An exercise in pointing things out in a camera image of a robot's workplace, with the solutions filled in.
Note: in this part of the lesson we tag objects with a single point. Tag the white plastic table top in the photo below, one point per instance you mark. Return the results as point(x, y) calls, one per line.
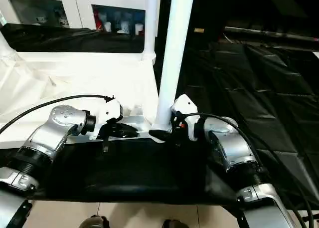
point(74, 75)

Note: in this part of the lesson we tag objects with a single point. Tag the white plastic table leg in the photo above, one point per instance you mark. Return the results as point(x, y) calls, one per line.
point(174, 51)
point(150, 23)
point(6, 46)

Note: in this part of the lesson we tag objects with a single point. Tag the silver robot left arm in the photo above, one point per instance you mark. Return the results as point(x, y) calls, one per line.
point(54, 128)

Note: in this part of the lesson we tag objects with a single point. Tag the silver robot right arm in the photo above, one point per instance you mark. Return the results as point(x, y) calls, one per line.
point(234, 148)

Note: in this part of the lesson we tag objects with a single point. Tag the black work surface mat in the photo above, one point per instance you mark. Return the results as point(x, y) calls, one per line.
point(249, 88)

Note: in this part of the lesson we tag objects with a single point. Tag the brown round robot part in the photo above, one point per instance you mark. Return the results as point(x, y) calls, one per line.
point(175, 223)
point(96, 222)

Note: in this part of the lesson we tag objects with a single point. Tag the small yellow label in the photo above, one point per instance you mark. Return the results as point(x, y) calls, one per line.
point(199, 30)

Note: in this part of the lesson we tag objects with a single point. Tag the small white jar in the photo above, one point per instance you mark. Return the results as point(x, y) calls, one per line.
point(138, 28)
point(107, 26)

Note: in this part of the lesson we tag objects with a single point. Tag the red bottle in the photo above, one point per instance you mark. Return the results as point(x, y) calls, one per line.
point(97, 21)

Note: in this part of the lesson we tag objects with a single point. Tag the long dark metal rod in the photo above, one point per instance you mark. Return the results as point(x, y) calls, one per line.
point(271, 33)

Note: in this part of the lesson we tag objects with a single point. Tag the white glass-door cabinet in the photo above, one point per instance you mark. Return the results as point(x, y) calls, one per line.
point(74, 1)

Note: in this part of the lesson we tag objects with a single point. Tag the black backdrop cloth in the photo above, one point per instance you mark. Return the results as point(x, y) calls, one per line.
point(249, 6)

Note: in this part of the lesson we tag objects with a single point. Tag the white paper sheet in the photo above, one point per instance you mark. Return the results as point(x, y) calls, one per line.
point(316, 54)

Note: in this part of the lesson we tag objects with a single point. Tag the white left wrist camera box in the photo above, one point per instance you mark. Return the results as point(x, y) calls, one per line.
point(107, 113)

